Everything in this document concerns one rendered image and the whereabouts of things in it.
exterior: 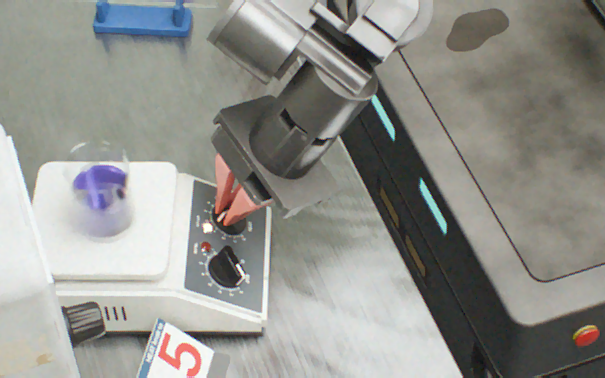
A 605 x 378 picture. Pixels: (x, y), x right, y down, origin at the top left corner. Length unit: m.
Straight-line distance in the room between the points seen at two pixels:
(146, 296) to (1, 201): 0.63
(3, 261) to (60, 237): 0.66
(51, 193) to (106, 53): 0.27
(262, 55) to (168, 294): 0.22
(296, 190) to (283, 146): 0.04
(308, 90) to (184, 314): 0.23
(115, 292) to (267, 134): 0.18
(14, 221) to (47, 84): 0.90
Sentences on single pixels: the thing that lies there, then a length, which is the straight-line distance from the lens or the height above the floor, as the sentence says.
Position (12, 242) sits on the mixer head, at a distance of 0.41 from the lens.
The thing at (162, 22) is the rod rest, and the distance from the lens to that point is 1.34.
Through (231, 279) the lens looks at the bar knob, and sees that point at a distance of 1.07.
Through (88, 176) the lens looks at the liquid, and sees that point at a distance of 1.05.
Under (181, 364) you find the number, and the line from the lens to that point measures 1.07.
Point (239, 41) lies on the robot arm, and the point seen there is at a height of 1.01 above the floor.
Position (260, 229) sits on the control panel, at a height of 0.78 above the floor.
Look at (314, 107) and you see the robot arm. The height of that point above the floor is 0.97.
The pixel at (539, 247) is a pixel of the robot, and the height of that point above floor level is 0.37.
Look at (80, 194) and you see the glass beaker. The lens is 1.02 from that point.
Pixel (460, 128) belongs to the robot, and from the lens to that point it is 1.77.
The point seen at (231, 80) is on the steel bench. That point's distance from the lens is 1.29.
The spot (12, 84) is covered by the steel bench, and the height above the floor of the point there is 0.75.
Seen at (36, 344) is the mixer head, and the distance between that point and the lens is 0.43.
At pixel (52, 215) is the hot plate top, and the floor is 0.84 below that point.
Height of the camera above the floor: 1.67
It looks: 50 degrees down
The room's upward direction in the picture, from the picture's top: 1 degrees counter-clockwise
